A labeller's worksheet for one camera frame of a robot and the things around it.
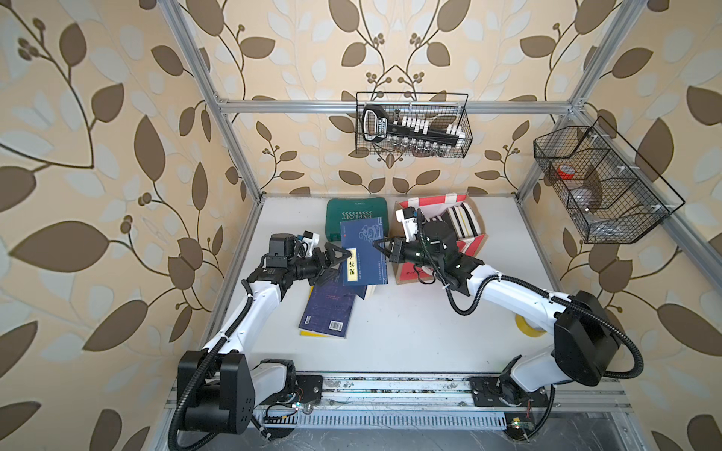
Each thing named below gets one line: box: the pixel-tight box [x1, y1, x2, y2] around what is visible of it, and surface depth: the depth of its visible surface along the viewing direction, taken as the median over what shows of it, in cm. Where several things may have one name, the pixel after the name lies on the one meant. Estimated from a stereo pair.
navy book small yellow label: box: [439, 207, 458, 233], surface depth 91 cm
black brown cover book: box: [452, 204, 473, 239], surface depth 89 cm
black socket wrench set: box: [361, 105, 466, 154], surface depth 86 cm
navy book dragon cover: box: [340, 217, 389, 286], surface depth 78 cm
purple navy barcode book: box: [298, 275, 357, 338], surface depth 88 cm
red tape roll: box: [556, 164, 576, 181], surface depth 84 cm
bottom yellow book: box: [298, 330, 330, 338], surface depth 84 cm
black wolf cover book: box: [460, 202, 482, 237], surface depth 89 cm
